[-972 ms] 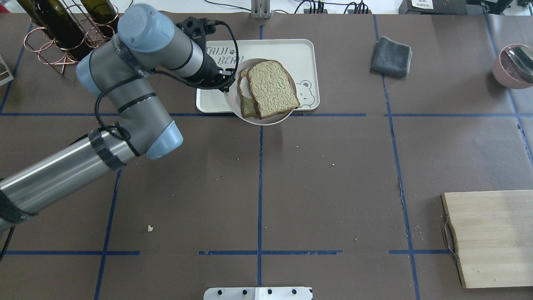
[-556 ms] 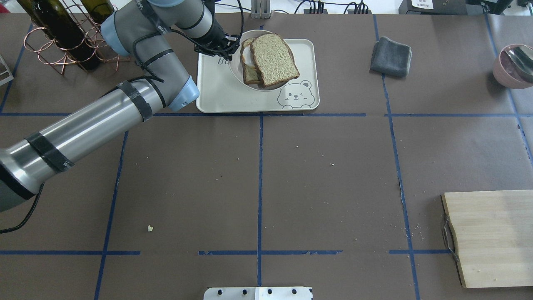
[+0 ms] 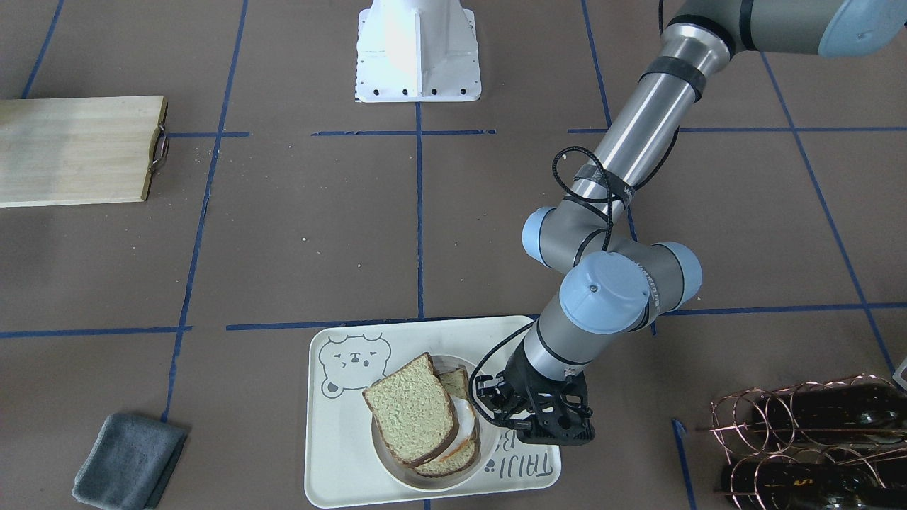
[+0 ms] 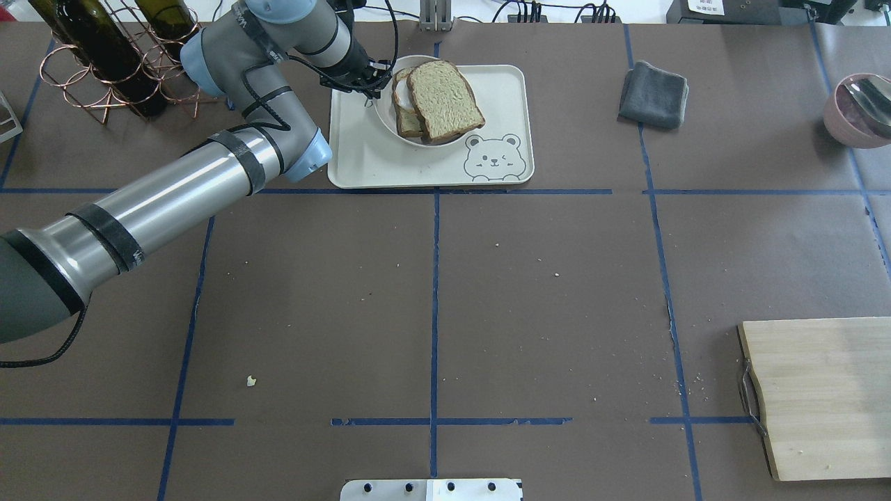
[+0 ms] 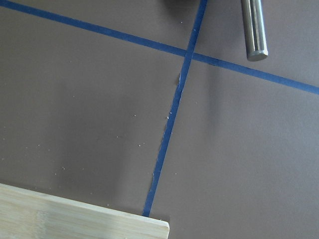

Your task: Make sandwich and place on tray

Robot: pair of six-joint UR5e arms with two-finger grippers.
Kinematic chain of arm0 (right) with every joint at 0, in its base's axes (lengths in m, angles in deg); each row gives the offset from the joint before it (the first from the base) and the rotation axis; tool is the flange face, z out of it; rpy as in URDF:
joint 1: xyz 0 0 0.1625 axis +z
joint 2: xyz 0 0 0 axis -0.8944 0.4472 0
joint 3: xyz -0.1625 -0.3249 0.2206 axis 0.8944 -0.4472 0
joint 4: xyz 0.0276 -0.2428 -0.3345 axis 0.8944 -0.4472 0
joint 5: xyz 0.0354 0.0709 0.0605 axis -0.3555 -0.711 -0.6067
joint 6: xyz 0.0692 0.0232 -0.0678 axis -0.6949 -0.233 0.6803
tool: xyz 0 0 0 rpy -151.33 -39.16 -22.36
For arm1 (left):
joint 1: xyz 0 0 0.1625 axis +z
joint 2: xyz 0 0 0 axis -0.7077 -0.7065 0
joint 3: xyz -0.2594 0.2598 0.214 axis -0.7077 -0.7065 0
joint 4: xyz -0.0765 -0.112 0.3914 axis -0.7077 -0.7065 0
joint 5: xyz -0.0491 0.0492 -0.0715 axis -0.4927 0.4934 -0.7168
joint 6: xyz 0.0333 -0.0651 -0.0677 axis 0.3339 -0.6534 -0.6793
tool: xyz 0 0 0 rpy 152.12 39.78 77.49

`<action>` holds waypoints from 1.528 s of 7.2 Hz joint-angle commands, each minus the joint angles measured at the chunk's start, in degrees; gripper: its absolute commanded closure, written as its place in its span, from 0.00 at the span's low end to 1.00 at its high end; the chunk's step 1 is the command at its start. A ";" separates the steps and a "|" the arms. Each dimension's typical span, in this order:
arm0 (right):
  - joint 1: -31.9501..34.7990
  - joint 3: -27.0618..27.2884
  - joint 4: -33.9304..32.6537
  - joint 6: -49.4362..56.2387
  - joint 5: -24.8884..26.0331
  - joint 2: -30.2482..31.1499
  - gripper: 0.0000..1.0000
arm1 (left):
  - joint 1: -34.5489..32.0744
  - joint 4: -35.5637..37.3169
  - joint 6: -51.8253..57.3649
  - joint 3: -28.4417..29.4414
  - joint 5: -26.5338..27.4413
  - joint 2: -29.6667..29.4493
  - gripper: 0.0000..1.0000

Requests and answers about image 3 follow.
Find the white wire rack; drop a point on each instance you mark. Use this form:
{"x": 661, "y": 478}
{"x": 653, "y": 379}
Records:
{"x": 899, "y": 376}

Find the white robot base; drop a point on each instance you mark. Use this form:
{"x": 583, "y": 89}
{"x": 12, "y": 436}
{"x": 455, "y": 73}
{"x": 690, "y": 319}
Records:
{"x": 411, "y": 51}

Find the fried egg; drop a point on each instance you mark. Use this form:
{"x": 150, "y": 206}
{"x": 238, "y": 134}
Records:
{"x": 466, "y": 419}

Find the wooden cutting board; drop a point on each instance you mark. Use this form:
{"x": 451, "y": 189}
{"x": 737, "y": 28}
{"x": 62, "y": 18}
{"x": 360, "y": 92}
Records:
{"x": 77, "y": 151}

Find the grey round plate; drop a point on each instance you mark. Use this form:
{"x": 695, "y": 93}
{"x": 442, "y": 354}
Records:
{"x": 488, "y": 435}

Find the copper wire bottle rack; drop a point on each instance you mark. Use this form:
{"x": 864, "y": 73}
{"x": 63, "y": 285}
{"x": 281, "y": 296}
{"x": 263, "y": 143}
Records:
{"x": 816, "y": 445}

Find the dark green wine bottle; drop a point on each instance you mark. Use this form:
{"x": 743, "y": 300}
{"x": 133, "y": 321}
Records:
{"x": 861, "y": 413}

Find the folded grey cloth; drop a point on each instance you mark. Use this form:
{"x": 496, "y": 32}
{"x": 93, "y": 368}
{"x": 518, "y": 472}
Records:
{"x": 130, "y": 464}

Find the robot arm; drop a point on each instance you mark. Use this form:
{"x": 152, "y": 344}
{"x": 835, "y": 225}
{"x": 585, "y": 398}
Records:
{"x": 613, "y": 286}

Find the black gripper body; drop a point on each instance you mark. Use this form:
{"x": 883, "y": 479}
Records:
{"x": 518, "y": 380}

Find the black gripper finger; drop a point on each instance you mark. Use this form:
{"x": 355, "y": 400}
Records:
{"x": 497, "y": 417}
{"x": 488, "y": 388}

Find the cream bear serving tray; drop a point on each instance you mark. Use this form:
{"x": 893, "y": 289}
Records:
{"x": 341, "y": 465}

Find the bread slice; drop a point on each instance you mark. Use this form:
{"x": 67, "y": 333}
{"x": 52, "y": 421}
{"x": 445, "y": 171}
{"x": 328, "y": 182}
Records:
{"x": 413, "y": 412}
{"x": 455, "y": 458}

